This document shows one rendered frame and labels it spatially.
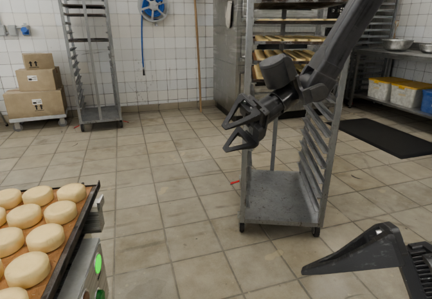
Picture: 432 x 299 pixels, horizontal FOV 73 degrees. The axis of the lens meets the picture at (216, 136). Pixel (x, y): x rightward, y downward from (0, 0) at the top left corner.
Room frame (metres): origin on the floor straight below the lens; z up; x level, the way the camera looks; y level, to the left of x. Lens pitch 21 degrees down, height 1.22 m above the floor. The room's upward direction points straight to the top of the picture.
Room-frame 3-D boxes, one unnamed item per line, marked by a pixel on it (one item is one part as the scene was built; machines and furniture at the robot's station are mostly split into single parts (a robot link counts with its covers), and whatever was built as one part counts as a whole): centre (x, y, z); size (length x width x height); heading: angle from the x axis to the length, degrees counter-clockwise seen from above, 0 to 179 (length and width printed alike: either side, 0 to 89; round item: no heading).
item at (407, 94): (3.80, -2.61, 0.36); 0.47 x 0.38 x 0.26; 107
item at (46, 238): (0.36, 0.26, 0.91); 0.05 x 0.05 x 0.02
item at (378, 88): (4.18, -2.49, 0.36); 0.47 x 0.39 x 0.26; 105
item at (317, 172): (1.71, -0.61, 0.42); 0.64 x 0.03 x 0.03; 175
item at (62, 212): (0.42, 0.27, 0.91); 0.05 x 0.05 x 0.02
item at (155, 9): (4.22, 0.83, 1.10); 0.41 x 0.17 x 1.10; 107
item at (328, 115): (1.71, -0.61, 0.78); 0.64 x 0.03 x 0.03; 175
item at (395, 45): (4.18, -2.47, 0.95); 0.39 x 0.39 x 0.14
